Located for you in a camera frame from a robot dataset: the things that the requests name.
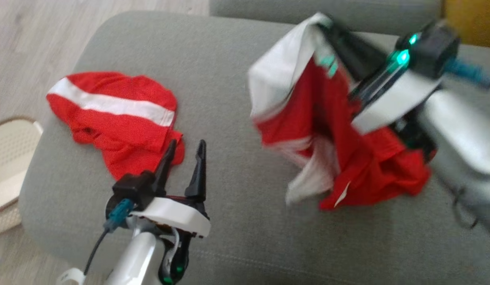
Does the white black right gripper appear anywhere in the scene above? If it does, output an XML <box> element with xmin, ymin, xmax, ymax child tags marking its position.
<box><xmin>322</xmin><ymin>18</ymin><xmax>441</xmax><ymax>161</ymax></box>

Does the grey sofa chaise seat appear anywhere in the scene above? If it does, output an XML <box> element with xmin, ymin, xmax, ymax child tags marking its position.
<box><xmin>19</xmin><ymin>10</ymin><xmax>490</xmax><ymax>285</ymax></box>

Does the black cable teal connector left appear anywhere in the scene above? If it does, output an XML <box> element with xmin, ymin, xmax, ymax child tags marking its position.
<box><xmin>56</xmin><ymin>198</ymin><xmax>135</xmax><ymax>285</ymax></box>

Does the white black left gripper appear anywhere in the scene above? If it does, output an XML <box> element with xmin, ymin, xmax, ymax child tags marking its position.
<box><xmin>130</xmin><ymin>139</ymin><xmax>211</xmax><ymax>285</ymax></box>

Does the red shorts white stripe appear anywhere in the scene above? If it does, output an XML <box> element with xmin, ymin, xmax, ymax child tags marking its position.
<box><xmin>46</xmin><ymin>71</ymin><xmax>186</xmax><ymax>181</ymax></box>

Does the grey sofa seat cushion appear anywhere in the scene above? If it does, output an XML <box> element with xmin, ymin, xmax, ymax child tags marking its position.
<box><xmin>209</xmin><ymin>0</ymin><xmax>445</xmax><ymax>37</ymax></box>

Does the cream perforated laundry basket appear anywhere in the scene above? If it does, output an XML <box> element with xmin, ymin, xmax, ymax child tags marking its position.
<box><xmin>0</xmin><ymin>117</ymin><xmax>44</xmax><ymax>236</ymax></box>

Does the yellow sofa back cushion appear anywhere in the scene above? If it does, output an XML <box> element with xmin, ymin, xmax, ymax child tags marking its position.
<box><xmin>443</xmin><ymin>0</ymin><xmax>490</xmax><ymax>48</ymax></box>

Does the red and white jersey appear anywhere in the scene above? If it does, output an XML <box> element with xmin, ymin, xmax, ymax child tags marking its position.
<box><xmin>248</xmin><ymin>12</ymin><xmax>431</xmax><ymax>210</ymax></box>

